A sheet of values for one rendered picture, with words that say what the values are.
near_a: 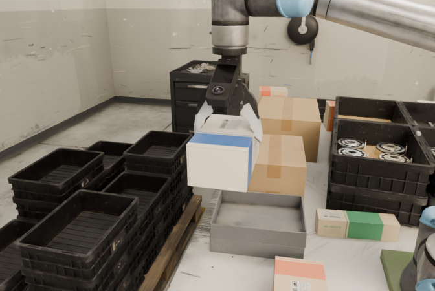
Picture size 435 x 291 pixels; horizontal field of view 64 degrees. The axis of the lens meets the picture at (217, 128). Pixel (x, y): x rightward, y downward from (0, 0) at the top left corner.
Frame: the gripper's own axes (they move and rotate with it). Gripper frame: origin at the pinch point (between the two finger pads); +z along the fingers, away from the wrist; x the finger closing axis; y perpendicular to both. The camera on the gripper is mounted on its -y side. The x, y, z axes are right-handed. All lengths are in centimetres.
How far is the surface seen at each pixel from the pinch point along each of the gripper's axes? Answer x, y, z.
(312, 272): -21.0, 2.1, 33.3
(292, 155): -14, 52, 25
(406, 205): -51, 39, 33
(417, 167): -51, 37, 18
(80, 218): 75, 45, 61
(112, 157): 107, 129, 72
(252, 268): -5.6, 8.5, 40.8
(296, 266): -17.1, 3.5, 33.3
